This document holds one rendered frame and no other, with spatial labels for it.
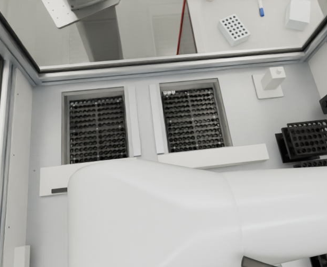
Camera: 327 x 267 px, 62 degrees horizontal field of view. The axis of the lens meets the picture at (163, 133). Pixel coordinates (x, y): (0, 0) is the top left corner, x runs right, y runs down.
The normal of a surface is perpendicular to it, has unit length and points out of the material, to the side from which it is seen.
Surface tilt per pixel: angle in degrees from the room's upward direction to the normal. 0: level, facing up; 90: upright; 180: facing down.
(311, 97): 0
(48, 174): 0
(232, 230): 10
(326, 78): 90
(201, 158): 0
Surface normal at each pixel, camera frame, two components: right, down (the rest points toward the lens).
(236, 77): 0.04, -0.34
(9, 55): 0.12, 0.93
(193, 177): 0.12, -0.87
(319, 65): -0.99, 0.11
